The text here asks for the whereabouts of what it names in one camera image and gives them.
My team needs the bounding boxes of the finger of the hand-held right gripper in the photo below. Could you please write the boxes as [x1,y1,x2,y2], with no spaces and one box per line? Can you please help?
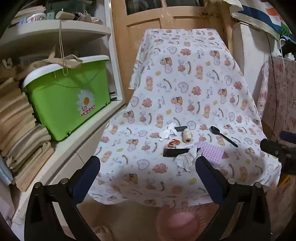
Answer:
[279,130,296,143]
[260,138,296,163]

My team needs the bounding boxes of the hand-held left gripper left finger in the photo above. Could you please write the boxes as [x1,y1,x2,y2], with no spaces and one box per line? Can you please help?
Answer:
[24,155,101,241]

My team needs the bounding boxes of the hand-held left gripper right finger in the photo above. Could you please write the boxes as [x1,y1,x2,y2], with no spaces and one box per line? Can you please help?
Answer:
[195,156,271,241]

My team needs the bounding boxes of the white tissue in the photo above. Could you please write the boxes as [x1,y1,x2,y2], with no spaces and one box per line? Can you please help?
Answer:
[173,146,204,172]

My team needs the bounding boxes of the long black wrapper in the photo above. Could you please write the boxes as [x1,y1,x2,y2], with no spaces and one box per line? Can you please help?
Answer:
[163,148,192,158]

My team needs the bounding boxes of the pink plastic basket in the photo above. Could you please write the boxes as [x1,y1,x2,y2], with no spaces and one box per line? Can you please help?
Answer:
[157,204,220,241]

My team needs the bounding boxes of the cream thread spool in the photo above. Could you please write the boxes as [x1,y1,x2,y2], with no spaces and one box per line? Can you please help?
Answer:
[181,128,193,143]

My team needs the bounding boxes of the black plastic spoon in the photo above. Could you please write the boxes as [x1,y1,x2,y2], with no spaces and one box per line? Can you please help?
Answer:
[209,126,238,148]

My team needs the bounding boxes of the red orange band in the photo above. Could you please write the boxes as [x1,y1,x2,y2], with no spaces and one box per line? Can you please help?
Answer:
[164,139,181,149]

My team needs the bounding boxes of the white plastic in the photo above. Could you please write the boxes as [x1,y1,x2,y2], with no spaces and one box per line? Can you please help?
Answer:
[159,123,177,142]

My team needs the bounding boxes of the strawberry print cloth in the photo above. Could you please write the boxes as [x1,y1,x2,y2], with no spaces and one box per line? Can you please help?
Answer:
[257,54,296,139]

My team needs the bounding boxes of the stack of beige bags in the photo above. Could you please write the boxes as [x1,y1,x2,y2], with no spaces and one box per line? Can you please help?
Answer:
[0,76,55,193]

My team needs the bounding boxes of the bear print tablecloth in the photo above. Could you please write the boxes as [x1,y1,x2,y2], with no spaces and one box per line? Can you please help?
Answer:
[89,28,282,207]

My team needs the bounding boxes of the beige tote bag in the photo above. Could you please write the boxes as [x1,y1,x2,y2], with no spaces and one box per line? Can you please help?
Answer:
[35,46,83,70]

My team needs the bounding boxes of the striped fabric bundle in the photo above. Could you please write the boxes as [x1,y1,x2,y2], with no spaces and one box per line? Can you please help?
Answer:
[229,0,296,41]

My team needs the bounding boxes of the crumpled beige bag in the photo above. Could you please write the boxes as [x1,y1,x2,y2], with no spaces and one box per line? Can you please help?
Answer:
[74,10,103,25]

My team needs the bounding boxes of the beige roll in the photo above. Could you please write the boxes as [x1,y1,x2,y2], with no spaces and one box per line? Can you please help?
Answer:
[55,10,74,20]

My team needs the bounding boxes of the white jar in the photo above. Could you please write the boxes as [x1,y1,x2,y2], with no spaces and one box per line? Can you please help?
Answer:
[26,13,47,23]

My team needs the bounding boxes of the stack of papers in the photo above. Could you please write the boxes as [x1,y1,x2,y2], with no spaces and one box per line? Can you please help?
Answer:
[9,5,47,25]

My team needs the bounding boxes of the white cable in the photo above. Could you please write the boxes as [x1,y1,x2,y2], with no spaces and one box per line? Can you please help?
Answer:
[278,38,289,98]

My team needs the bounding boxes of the beige string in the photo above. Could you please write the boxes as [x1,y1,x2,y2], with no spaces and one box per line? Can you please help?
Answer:
[59,20,68,76]

